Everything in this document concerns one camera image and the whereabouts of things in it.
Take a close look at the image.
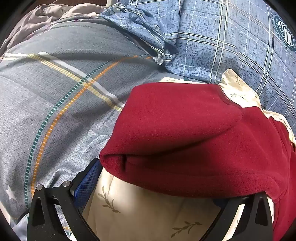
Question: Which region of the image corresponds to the blue plaid pillow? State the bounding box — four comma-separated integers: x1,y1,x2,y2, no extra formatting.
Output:
100,0,296,126

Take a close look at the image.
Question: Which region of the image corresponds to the grey plaid duvet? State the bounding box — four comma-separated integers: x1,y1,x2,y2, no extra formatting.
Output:
0,17,162,232

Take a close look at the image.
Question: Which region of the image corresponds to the grey-beige crumpled cloth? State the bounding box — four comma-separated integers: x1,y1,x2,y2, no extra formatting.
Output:
0,0,111,54

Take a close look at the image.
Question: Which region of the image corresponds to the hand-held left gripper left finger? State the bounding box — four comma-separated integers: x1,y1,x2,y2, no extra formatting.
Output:
27,158,103,241

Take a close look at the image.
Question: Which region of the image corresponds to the cream leaf-print quilt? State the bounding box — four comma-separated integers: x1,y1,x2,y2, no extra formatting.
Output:
80,68,296,241

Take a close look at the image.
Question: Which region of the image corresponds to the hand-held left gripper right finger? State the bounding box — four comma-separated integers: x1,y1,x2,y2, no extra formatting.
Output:
203,192,275,241

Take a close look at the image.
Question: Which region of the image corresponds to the dark red garment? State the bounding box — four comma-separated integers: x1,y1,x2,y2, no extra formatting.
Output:
99,82,296,241

